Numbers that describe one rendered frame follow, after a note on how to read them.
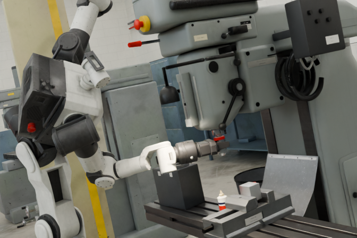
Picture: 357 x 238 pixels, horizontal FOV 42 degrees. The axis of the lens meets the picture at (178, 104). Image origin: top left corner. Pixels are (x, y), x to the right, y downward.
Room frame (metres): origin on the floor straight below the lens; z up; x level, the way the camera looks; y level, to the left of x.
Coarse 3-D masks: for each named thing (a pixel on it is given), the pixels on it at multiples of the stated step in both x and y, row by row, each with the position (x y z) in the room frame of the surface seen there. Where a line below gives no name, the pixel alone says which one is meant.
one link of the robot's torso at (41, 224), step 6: (78, 210) 2.03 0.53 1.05; (36, 222) 1.94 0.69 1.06; (42, 222) 1.91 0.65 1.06; (36, 228) 1.93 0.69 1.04; (42, 228) 1.90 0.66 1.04; (48, 228) 1.89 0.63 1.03; (84, 228) 2.03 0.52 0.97; (36, 234) 1.94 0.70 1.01; (42, 234) 1.91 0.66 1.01; (48, 234) 1.90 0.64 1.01; (78, 234) 2.05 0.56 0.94; (84, 234) 2.03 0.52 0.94
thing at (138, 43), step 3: (156, 39) 1.89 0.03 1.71; (159, 39) 1.89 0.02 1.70; (129, 42) 1.82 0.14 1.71; (132, 42) 1.82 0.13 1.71; (135, 42) 1.83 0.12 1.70; (138, 42) 1.83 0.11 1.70; (141, 42) 1.84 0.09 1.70; (144, 42) 1.85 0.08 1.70; (147, 42) 1.86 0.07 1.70; (150, 42) 1.87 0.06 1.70; (153, 42) 1.88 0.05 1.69; (129, 45) 1.82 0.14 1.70; (132, 45) 1.82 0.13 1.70; (135, 45) 1.83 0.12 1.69; (138, 45) 1.84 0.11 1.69
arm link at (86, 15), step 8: (80, 0) 2.03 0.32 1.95; (88, 0) 2.01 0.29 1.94; (80, 8) 2.01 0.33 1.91; (88, 8) 2.00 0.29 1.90; (96, 8) 2.03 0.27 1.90; (80, 16) 1.98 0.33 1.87; (88, 16) 1.99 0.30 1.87; (96, 16) 2.04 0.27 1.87; (72, 24) 1.98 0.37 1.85; (80, 24) 1.97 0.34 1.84; (88, 24) 1.99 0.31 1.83; (88, 32) 1.98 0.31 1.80
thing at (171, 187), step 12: (156, 168) 2.25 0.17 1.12; (180, 168) 2.13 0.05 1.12; (192, 168) 2.15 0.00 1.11; (156, 180) 2.26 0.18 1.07; (168, 180) 2.17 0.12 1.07; (180, 180) 2.10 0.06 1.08; (192, 180) 2.14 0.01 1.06; (168, 192) 2.19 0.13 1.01; (180, 192) 2.11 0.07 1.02; (192, 192) 2.13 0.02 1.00; (168, 204) 2.21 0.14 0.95; (180, 204) 2.12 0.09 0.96; (192, 204) 2.12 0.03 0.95
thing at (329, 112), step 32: (320, 64) 1.97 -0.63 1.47; (352, 64) 2.04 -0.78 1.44; (320, 96) 1.93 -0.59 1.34; (352, 96) 2.02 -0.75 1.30; (288, 128) 2.05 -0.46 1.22; (320, 128) 1.92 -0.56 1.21; (352, 128) 2.00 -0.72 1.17; (320, 160) 1.92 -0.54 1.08; (352, 160) 1.95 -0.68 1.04; (320, 192) 1.94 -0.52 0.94; (352, 192) 1.93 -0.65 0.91; (352, 224) 1.92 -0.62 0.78
